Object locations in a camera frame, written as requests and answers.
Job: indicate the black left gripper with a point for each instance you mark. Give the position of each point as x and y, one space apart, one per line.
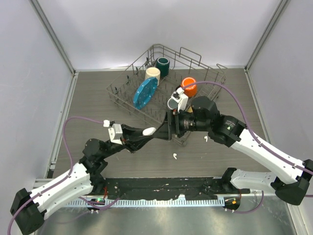
131 134

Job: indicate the orange mug black handle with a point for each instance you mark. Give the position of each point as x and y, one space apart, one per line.
189 90

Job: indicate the grey wire dish rack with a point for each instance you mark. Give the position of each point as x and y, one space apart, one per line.
183 63

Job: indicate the cream ribbed mug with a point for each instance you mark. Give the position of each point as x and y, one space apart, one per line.
152 72

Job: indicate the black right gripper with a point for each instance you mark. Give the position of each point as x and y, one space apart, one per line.
171 125

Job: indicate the dark teal mug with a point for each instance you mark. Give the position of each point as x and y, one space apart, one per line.
163 65

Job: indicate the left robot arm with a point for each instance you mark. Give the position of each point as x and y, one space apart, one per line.
30 209

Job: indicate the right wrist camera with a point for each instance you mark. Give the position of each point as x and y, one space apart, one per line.
182 97

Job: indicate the grey mug black handle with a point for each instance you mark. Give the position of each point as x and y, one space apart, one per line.
173 103

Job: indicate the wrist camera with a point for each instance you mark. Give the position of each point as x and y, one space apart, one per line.
182 97
115 131

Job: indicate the white earbud case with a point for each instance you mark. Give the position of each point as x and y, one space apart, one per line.
148 131

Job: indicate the right aluminium frame post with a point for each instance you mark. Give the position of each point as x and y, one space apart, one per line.
281 7

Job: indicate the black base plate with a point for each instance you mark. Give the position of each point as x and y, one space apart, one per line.
193 188

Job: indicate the aluminium frame post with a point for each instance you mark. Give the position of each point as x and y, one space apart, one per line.
50 31
281 7

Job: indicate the left aluminium frame post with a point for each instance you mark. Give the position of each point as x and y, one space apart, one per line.
50 31

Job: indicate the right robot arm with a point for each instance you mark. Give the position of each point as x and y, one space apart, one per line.
288 177

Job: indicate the blue polka dot plate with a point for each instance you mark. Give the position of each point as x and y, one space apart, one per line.
145 92

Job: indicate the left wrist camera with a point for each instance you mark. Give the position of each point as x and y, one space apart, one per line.
115 131

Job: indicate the white slotted cable duct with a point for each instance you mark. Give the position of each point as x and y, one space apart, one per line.
180 202

